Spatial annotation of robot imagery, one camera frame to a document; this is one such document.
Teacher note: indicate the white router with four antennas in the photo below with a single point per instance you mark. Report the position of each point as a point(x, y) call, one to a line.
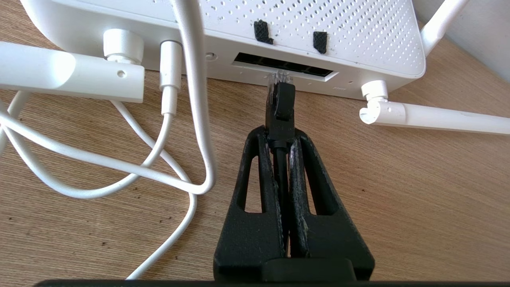
point(318, 24)

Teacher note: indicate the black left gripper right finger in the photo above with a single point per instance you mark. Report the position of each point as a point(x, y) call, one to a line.
point(326, 239)

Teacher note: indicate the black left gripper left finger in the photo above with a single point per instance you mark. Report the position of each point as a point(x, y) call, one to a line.
point(247, 239)

